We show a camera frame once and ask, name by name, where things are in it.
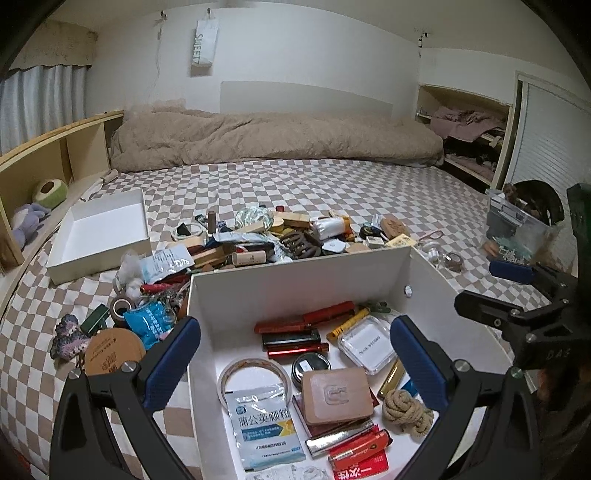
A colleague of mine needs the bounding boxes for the blue foil packet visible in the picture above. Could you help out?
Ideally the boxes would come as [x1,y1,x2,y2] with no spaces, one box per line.
[123,305,179,350]

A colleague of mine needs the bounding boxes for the white wall panel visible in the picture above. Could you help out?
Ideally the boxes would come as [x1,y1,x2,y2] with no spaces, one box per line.
[221,80,394,123]

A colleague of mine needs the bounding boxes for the beige curtain valance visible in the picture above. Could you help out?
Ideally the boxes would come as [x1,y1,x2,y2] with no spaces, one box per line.
[9,21,100,71]

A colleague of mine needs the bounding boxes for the clear plastic storage bin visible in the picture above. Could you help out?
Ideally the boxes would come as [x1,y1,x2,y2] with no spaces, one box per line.
[482,181,567,272]

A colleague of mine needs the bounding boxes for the purple crochet butterfly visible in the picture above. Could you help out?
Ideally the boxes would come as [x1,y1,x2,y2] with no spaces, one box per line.
[51,314,91,361]

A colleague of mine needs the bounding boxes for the yellow pen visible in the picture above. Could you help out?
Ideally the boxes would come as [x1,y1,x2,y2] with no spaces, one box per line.
[326,308,370,340]

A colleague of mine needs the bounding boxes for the large white medicine sachet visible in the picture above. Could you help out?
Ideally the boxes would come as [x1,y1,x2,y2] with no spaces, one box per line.
[226,385,308,472]

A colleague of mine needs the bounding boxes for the brown leather wallet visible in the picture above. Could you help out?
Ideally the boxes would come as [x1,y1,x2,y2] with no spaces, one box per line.
[300,367,375,426]

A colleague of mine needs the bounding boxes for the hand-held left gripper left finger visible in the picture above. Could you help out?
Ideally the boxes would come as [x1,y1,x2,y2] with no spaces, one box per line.
[50,316,201,480]

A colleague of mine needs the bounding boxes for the red cardboard pack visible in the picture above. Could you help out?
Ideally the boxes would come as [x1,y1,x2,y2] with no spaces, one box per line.
[332,455,389,480]

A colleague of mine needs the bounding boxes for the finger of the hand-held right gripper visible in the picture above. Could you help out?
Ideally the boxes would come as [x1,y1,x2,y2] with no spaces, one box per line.
[488,259,578,301]
[454,290,557,331]

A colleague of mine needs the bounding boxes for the white hanging paper bag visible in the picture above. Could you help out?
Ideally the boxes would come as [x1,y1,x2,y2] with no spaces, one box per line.
[189,18,219,77]

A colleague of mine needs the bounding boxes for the short red lighter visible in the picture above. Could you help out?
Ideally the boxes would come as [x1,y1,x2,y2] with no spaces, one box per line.
[267,342,330,359]

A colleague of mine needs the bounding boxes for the gold lighter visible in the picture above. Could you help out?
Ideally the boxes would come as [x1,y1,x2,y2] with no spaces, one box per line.
[377,357,407,400]

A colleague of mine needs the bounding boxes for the white cotton balls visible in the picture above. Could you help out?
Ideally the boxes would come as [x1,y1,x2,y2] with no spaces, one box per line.
[114,251,145,301]

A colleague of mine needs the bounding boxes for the white container box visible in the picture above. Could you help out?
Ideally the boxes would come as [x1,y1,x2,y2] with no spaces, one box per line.
[187,244,514,480]

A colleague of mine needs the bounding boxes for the purple plush toy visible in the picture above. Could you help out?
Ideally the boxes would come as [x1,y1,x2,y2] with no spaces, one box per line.
[11,203,52,246]

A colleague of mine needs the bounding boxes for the clear tape roll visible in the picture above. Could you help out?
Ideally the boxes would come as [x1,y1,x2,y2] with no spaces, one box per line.
[424,240,447,265]

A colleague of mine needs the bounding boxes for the beige knotted rope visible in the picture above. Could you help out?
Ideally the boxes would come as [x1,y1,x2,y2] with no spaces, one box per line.
[382,388,435,437]

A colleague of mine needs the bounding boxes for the white shallow box lid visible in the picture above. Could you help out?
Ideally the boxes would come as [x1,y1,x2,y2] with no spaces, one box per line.
[46,188,151,285]

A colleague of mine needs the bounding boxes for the silver lighter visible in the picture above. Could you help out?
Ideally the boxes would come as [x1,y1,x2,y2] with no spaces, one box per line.
[307,424,380,459]

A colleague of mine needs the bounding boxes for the green avocado plush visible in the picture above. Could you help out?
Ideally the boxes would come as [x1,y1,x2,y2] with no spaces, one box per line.
[32,179,70,210]

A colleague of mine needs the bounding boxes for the small dark green box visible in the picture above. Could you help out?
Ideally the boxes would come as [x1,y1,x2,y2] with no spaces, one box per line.
[81,305,110,336]

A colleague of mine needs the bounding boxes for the white blue medicine sachet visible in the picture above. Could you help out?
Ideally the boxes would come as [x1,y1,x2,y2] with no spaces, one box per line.
[140,244,195,283]

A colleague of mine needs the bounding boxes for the round black tin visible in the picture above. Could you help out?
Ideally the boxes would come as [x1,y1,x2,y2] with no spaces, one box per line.
[291,353,332,387]

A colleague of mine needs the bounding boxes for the white slatted door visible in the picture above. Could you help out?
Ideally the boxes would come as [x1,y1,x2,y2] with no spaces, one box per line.
[505,71,591,206]

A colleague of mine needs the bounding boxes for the clear plastic square box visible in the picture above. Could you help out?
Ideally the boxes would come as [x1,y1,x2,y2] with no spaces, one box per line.
[337,316,399,375]

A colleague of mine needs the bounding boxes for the brown bandage tape roll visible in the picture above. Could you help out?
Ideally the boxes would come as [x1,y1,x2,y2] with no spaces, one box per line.
[109,295,140,326]

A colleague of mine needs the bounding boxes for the long red lighter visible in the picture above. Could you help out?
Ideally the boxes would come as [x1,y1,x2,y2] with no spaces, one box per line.
[254,301,356,334]

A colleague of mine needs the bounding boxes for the pile of small mixed objects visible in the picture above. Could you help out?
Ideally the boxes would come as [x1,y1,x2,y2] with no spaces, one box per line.
[170,203,413,278]

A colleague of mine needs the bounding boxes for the open closet shelf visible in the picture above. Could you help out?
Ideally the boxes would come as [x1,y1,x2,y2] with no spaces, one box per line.
[414,83,516,191]

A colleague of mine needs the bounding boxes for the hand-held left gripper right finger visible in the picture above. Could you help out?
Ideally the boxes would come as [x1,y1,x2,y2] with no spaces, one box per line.
[390,315,541,480]

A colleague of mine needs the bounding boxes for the white curtain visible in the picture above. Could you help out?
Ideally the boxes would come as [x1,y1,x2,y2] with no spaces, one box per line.
[0,65,89,156]

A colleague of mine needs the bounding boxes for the wooden headboard shelf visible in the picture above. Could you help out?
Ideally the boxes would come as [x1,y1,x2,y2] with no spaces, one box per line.
[0,111,125,278]

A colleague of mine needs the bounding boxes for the beige duvet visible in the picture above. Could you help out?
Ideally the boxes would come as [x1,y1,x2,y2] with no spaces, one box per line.
[110,104,445,173]

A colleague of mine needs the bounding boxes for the black lighter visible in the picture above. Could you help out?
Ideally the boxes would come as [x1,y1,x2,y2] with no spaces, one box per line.
[261,329,322,347]

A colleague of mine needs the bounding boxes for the round cork coaster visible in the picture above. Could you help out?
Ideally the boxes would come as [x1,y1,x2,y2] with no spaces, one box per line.
[84,328,147,377]

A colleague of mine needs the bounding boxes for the pink clothes heap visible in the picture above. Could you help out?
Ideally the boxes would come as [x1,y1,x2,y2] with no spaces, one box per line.
[429,106,507,140]

